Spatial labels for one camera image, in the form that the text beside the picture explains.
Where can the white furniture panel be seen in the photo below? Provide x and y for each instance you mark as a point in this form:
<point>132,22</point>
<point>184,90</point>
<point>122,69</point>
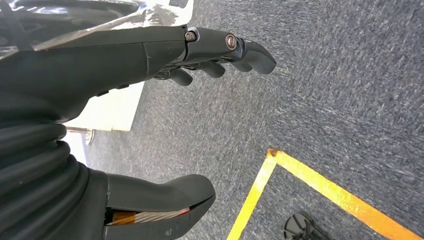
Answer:
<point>112,109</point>

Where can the yellow floor tape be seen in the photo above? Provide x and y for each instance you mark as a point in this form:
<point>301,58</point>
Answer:
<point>331,190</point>

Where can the narrow white panel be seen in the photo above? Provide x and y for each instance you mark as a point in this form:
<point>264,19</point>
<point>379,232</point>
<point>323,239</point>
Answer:
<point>74,149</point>

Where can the clear plastic hand cover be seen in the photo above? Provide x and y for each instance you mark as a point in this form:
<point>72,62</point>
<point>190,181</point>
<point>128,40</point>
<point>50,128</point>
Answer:
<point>159,15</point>

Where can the ribbed grey left arm sleeve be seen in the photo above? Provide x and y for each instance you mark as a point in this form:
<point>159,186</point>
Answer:
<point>33,185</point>

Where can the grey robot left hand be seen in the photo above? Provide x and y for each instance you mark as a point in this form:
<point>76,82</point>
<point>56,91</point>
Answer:
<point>99,63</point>

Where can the black spoked object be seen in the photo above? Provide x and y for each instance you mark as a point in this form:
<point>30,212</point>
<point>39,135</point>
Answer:
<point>299,228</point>

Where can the chrome furniture foot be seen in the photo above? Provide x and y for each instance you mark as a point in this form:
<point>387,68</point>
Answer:
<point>88,136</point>

